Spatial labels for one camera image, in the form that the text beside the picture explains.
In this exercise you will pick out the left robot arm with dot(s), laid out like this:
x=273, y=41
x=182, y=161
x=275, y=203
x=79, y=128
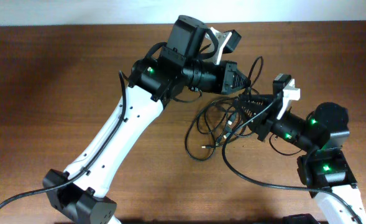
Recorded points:
x=191, y=57

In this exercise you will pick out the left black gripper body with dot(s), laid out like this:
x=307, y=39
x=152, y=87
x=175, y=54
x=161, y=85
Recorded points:
x=227, y=70

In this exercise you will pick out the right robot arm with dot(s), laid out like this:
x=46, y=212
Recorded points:
x=323, y=169

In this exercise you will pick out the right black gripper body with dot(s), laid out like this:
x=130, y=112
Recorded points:
x=274, y=112

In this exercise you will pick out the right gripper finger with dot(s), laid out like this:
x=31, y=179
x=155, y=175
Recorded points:
x=248, y=100
x=248, y=110

